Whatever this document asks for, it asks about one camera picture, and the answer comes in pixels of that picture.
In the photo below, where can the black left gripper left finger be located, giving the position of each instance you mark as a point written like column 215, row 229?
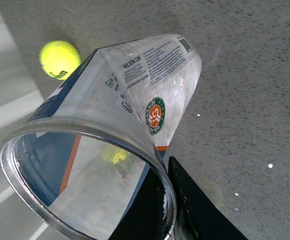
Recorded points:
column 144, row 220

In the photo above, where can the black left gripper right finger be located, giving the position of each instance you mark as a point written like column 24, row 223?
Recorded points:
column 197, row 217

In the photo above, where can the clear Wilson tennis ball can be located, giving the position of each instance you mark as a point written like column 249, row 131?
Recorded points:
column 79, row 161

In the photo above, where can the tennis ball with black logo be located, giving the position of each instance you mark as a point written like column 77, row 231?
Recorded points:
column 59, row 59

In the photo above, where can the white pleated curtain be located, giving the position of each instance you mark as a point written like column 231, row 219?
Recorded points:
column 19, row 96

